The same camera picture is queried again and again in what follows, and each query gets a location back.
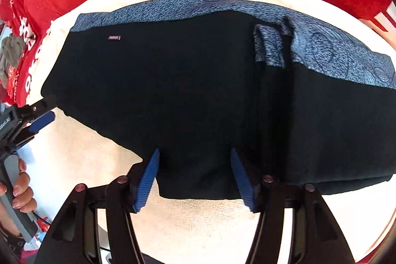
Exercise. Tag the black pants with blue trim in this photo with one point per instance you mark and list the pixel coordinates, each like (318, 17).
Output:
(185, 81)

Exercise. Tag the cream blanket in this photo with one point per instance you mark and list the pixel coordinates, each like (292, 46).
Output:
(191, 230)

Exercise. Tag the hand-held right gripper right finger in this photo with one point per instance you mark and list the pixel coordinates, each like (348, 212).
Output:
(243, 183)

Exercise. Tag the grey cloth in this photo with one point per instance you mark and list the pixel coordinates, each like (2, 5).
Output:
(12, 50)

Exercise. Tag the person's left hand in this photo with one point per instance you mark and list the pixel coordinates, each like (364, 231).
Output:
(24, 182)

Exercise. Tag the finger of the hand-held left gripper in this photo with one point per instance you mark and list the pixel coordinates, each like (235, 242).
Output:
(41, 123)
(34, 108)

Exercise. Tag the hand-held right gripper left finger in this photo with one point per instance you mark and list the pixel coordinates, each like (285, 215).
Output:
(145, 183)

